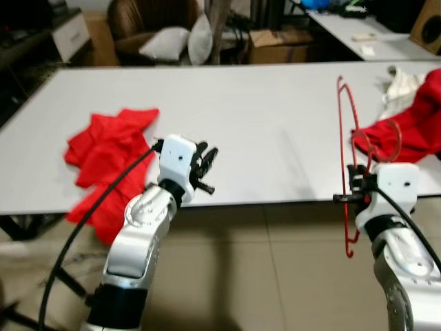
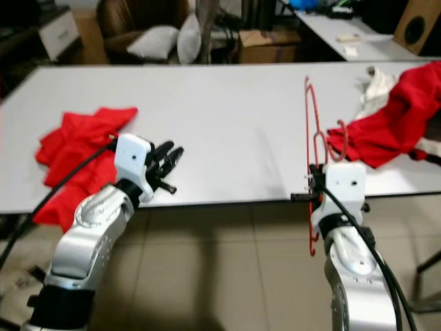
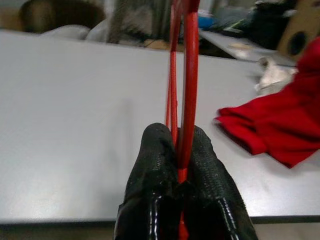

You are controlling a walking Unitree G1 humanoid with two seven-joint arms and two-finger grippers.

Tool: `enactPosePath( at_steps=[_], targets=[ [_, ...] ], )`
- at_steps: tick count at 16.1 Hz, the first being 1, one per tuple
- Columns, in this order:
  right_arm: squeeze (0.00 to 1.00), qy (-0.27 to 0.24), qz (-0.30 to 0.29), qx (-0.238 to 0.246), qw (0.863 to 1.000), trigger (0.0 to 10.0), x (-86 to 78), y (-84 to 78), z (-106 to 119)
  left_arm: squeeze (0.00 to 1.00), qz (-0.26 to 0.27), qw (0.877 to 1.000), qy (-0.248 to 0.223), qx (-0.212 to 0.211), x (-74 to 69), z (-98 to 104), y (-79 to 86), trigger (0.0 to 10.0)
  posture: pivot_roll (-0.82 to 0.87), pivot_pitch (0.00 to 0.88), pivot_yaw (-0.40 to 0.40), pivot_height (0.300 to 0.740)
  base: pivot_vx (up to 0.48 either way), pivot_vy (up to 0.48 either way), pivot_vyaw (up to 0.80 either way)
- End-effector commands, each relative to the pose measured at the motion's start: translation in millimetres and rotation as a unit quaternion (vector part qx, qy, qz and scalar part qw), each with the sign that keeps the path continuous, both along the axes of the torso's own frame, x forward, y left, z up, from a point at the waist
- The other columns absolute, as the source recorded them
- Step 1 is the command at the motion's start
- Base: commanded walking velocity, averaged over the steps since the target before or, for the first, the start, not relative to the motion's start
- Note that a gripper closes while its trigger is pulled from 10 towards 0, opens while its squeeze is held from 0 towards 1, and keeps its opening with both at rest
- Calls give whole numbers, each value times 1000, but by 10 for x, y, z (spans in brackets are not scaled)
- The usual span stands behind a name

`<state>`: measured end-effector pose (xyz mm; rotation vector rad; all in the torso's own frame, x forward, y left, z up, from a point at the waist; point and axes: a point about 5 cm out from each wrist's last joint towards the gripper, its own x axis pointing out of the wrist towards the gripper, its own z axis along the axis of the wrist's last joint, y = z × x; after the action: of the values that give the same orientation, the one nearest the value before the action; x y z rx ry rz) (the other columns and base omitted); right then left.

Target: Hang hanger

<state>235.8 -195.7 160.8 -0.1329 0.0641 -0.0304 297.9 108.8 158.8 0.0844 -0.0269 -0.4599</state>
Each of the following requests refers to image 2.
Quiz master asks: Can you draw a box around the brown leather armchair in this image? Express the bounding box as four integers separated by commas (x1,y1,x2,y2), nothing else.
96,0,190,64

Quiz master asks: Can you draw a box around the red wire hanger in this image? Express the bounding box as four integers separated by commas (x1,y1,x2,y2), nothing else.
305,76,349,257

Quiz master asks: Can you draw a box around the wooden black speaker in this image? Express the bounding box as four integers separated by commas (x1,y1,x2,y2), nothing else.
393,0,441,57

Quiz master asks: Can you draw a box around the white drawer cabinet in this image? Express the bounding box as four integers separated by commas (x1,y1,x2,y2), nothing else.
38,8,81,61

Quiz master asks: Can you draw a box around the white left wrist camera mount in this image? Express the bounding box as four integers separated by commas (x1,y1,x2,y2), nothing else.
114,133,156,203

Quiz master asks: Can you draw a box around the open cardboard box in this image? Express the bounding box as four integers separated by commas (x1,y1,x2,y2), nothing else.
238,29,304,65

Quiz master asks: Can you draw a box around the grey pillow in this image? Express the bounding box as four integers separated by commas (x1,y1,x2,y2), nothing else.
126,26,180,61
177,12,202,65

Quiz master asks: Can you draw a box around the white desk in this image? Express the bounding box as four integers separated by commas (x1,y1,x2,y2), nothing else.
293,10,428,63

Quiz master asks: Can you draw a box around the red garment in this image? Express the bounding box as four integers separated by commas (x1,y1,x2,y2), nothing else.
33,107,139,233
326,61,441,170

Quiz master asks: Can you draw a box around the blue object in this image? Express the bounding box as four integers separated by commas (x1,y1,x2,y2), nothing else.
289,0,318,11

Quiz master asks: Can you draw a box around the cream denim jacket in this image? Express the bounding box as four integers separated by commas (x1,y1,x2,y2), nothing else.
355,66,441,165

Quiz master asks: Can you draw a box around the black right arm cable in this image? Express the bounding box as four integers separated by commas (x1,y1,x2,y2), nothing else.
320,186,418,331

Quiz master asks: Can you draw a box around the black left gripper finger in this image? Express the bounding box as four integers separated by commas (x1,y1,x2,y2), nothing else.
164,145,186,179
152,140,173,170

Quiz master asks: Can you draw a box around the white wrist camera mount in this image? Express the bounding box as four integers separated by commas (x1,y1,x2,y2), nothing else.
114,133,156,203
322,162,366,223

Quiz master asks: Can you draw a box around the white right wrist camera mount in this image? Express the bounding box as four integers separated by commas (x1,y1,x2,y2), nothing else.
322,162,366,223

